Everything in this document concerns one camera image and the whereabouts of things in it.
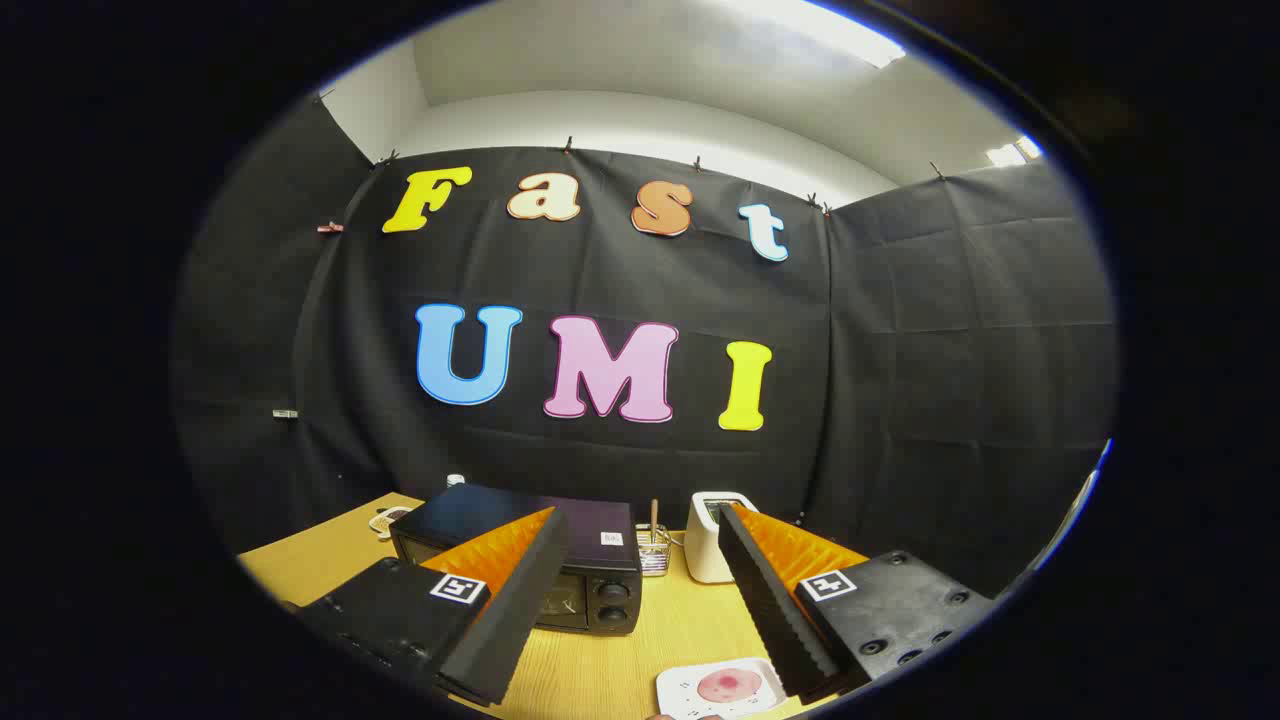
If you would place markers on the white square food tray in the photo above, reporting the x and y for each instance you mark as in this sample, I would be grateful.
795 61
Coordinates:
680 690

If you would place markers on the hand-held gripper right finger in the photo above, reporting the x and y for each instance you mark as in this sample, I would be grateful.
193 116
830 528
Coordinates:
765 600

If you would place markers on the small white gadget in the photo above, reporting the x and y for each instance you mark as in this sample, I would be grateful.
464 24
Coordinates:
388 520

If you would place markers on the black backdrop cloth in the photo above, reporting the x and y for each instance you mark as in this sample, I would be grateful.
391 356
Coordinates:
600 270

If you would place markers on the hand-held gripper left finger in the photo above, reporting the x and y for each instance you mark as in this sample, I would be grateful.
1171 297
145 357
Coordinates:
520 600

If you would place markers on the white bread toaster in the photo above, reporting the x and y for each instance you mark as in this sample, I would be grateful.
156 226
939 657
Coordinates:
705 550

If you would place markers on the long ceiling light panel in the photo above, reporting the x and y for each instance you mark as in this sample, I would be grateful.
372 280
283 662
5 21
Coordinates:
830 30

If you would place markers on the black toaster oven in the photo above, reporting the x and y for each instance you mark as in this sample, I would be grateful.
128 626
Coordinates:
600 545

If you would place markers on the small ceiling light panel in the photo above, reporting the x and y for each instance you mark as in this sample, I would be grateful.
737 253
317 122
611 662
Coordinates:
1010 153

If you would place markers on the pink round food slice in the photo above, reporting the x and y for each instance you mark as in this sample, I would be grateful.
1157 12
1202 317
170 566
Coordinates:
730 685

